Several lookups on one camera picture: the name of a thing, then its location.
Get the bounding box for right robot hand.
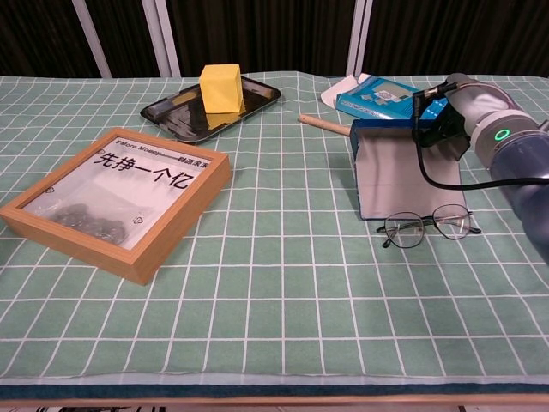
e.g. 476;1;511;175
418;72;528;161

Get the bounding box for dark blue glasses case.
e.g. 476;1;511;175
349;118;471;221

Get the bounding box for black thin-rimmed eyeglasses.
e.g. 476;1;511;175
376;203;482;250

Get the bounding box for black pleated screen panel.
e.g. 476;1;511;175
166;0;357;77
363;0;549;78
0;0;102;78
85;0;166;79

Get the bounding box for blue cardboard box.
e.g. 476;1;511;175
320;72;451;130

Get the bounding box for wooden stick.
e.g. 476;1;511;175
298;113;353;136

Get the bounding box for yellow block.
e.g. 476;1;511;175
198;64;244;115

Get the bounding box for green checked tablecloth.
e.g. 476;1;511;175
0;70;549;386

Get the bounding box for dark metal tray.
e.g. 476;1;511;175
140;75;283;145

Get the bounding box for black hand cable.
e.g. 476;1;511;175
411;81;549;191

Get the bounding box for white double partition post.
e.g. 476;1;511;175
143;0;182;78

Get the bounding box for wooden frame coin box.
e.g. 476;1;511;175
0;127;232;286

